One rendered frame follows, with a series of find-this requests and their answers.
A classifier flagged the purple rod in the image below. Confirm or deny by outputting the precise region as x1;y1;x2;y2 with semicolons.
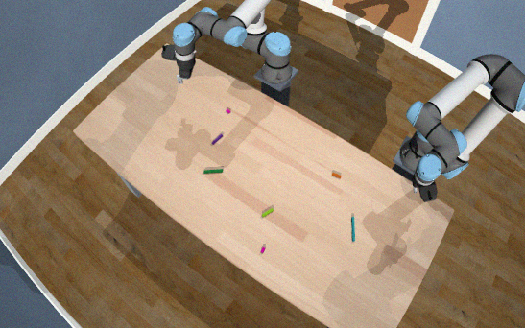
212;134;223;145

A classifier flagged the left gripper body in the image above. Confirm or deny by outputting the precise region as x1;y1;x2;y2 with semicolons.
412;171;438;202

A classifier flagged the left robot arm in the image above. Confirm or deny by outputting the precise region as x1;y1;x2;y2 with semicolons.
400;54;525;184

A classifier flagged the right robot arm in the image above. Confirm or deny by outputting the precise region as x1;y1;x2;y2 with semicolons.
173;0;292;83

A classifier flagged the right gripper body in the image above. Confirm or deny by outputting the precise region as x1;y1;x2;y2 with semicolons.
161;44;196;79

